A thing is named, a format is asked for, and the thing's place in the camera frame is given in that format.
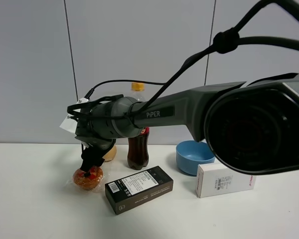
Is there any blue bowl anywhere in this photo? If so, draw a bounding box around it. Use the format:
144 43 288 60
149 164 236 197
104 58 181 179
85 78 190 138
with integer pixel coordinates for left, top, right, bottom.
176 140 215 176

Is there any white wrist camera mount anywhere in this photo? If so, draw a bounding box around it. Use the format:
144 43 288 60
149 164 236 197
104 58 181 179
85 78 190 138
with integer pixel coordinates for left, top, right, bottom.
59 98 89 134

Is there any black rectangular box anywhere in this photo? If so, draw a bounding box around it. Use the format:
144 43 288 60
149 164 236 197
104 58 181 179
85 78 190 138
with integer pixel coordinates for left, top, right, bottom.
105 166 173 215

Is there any white rectangular box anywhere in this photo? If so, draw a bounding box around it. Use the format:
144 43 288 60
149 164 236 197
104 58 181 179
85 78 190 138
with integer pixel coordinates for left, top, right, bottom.
195 164 256 198

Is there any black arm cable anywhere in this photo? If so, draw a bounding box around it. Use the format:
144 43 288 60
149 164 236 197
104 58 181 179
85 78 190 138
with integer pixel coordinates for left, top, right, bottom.
66 0 299 120

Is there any cola bottle yellow cap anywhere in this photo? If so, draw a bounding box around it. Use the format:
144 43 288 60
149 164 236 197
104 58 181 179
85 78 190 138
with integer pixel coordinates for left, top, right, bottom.
127 82 150 170

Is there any round tan bread bun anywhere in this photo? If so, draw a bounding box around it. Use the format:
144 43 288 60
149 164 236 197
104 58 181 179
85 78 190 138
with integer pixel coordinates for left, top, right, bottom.
103 145 117 162

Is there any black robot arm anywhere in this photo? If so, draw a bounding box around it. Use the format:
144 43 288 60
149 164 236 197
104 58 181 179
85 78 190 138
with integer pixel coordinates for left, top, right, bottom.
67 73 299 175

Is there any wrapped fruit tart pastry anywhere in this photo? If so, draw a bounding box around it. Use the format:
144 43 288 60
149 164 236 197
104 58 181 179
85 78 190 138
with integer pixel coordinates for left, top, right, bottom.
63 166 110 193

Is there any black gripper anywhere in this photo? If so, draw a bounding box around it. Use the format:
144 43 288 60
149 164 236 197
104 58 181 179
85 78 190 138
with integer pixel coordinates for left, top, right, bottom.
75 119 116 172

